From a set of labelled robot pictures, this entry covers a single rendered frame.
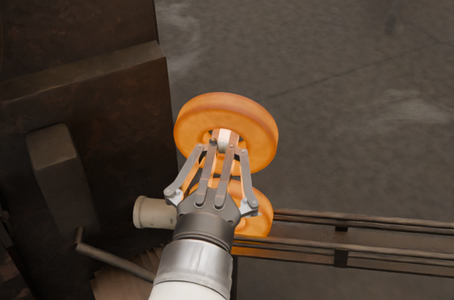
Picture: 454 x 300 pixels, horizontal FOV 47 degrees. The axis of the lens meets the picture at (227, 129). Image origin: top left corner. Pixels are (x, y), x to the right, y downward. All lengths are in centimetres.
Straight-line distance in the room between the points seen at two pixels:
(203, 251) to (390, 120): 164
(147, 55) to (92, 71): 10
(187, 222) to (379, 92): 172
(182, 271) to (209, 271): 3
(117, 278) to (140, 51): 45
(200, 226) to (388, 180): 139
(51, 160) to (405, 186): 135
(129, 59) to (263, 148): 34
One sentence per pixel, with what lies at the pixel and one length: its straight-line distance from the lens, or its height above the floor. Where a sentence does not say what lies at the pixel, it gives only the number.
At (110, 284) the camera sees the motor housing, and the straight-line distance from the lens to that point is 108.
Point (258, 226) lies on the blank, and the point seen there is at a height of 71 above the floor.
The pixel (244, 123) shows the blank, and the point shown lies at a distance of 73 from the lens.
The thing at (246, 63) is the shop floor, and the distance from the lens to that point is 234.
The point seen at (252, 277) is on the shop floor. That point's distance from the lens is 167.
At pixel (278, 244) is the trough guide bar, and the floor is 69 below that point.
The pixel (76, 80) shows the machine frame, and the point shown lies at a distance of 96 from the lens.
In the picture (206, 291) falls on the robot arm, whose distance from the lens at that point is 59.
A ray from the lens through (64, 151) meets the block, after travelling 94.
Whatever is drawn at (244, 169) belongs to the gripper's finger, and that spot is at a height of 92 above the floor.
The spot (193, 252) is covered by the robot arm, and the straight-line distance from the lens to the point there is 61.
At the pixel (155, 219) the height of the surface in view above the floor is 68.
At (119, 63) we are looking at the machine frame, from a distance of 97.
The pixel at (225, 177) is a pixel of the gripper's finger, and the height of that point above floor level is 92.
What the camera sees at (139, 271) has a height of 57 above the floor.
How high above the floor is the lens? 147
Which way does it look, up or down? 46 degrees down
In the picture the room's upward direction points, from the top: straight up
